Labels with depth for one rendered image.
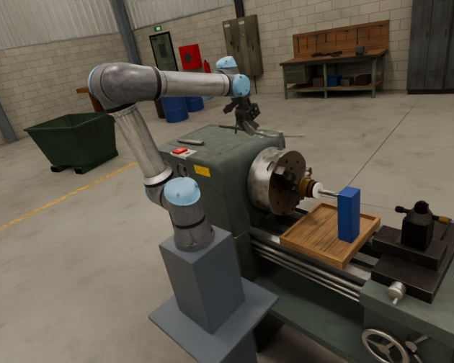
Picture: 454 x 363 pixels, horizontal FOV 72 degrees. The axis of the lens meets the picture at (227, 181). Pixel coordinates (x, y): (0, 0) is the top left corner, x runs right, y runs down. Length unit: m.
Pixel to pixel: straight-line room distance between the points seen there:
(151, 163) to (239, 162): 0.48
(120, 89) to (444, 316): 1.13
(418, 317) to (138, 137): 1.02
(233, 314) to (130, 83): 0.94
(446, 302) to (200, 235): 0.79
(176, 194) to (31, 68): 10.53
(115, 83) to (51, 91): 10.61
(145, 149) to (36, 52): 10.53
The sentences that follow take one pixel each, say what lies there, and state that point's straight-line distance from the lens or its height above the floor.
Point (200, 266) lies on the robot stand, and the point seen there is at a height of 1.06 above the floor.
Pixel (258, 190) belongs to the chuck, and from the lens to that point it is 1.41.
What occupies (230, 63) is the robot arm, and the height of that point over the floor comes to 1.66.
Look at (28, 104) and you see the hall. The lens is 11.29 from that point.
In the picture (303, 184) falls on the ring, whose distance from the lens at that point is 1.40.
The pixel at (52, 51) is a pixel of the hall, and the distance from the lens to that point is 11.71.
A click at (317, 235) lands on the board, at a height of 0.89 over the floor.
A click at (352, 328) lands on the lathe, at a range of 1.57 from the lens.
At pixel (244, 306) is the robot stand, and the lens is 1.38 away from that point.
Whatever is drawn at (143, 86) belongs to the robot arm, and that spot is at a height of 1.67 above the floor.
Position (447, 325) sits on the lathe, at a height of 0.93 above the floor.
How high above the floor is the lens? 1.76
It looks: 25 degrees down
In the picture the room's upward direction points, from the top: 11 degrees counter-clockwise
